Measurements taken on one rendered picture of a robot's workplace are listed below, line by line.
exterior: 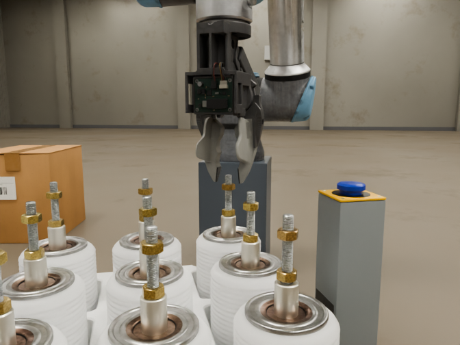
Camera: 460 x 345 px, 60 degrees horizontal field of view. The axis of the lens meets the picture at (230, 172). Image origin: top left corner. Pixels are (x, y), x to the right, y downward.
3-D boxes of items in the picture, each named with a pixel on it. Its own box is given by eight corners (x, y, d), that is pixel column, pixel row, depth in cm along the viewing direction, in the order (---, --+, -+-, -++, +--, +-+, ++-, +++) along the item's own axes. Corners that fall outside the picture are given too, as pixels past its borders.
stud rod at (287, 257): (291, 298, 36) (293, 216, 34) (279, 297, 36) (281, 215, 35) (292, 294, 37) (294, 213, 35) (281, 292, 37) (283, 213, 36)
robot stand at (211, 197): (213, 248, 127) (212, 155, 122) (270, 252, 124) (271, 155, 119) (199, 271, 109) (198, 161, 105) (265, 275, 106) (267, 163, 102)
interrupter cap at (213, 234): (246, 248, 55) (246, 243, 54) (195, 242, 57) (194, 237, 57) (259, 232, 62) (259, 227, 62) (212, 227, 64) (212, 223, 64)
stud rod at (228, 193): (223, 225, 59) (223, 174, 58) (228, 224, 60) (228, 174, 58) (227, 226, 58) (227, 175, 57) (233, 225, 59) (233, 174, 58)
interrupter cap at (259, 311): (346, 318, 36) (346, 311, 36) (288, 350, 31) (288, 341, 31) (283, 289, 42) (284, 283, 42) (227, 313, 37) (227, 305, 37)
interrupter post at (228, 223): (233, 240, 58) (233, 218, 57) (218, 238, 58) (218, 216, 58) (238, 235, 60) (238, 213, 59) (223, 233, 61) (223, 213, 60)
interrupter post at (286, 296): (304, 316, 36) (305, 282, 36) (286, 325, 35) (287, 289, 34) (285, 307, 38) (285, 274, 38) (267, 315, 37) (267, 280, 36)
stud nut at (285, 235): (296, 242, 34) (296, 233, 34) (276, 240, 35) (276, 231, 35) (298, 235, 36) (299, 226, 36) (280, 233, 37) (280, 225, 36)
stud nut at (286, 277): (294, 284, 35) (294, 275, 35) (275, 282, 35) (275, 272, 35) (298, 275, 37) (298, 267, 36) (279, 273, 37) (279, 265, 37)
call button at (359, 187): (331, 194, 59) (332, 181, 59) (355, 193, 60) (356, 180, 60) (345, 200, 56) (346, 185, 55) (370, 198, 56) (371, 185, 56)
